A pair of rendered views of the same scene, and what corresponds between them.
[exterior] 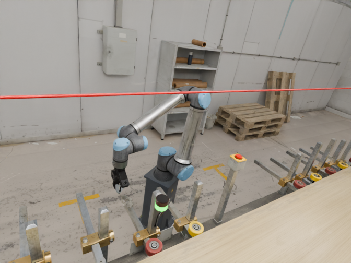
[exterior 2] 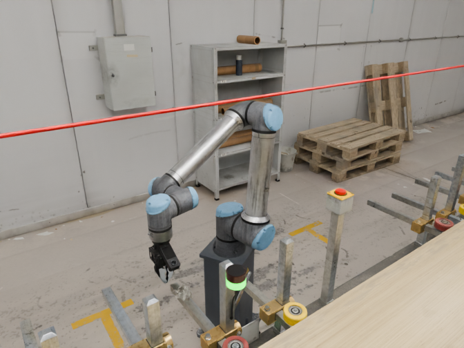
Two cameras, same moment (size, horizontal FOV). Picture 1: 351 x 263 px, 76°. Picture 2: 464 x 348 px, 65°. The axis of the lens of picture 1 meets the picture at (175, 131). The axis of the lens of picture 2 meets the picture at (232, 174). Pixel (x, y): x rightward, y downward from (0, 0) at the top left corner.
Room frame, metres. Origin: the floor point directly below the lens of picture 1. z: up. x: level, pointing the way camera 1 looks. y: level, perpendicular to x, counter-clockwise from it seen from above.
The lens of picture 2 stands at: (-0.09, 0.01, 1.82)
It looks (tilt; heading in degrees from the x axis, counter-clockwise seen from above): 23 degrees down; 0
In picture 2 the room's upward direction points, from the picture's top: straight up
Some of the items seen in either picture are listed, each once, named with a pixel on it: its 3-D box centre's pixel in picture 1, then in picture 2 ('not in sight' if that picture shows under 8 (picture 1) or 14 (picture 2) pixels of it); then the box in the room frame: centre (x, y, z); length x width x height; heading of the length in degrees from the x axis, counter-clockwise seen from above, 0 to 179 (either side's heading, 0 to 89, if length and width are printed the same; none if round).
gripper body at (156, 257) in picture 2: (118, 172); (161, 249); (1.12, 0.30, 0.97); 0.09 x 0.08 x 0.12; 36
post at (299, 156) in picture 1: (289, 178); (426, 218); (1.55, -0.98, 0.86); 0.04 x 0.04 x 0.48; 36
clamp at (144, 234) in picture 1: (147, 236); (221, 336); (0.80, 0.05, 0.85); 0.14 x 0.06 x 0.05; 126
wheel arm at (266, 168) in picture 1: (275, 175); (403, 217); (1.61, -0.89, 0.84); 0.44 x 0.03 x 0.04; 36
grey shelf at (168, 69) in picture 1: (184, 92); (239, 119); (3.81, -0.03, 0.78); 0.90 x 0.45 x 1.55; 125
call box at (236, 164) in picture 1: (236, 163); (339, 202); (1.12, -0.38, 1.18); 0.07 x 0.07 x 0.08; 36
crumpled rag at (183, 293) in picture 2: (127, 201); (182, 291); (0.98, 0.20, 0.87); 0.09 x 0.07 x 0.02; 36
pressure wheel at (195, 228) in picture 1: (194, 234); (294, 322); (0.86, -0.20, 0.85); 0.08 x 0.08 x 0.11
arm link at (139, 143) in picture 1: (136, 143); (180, 200); (1.21, 0.23, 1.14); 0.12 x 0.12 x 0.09; 48
